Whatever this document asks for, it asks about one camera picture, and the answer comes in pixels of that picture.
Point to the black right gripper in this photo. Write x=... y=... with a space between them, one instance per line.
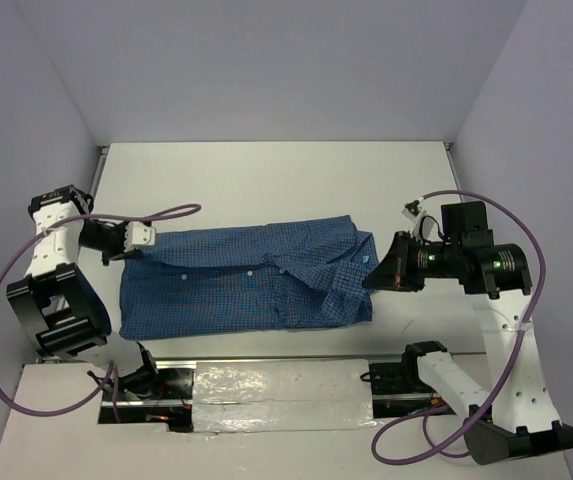
x=396 y=271

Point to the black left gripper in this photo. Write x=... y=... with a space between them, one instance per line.
x=119 y=252

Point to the blue checked long sleeve shirt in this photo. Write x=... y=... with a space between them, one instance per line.
x=282 y=276

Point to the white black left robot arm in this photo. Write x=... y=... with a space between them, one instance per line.
x=55 y=303

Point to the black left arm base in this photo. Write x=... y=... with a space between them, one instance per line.
x=168 y=402

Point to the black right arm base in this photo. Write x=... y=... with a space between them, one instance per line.
x=395 y=393

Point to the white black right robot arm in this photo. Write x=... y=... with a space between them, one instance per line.
x=514 y=419

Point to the silver tape patch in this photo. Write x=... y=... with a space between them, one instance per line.
x=280 y=396

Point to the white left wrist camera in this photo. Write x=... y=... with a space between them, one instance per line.
x=138 y=235

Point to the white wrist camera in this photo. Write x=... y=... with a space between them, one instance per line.
x=138 y=235
x=422 y=223

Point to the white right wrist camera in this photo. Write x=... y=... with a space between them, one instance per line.
x=422 y=223

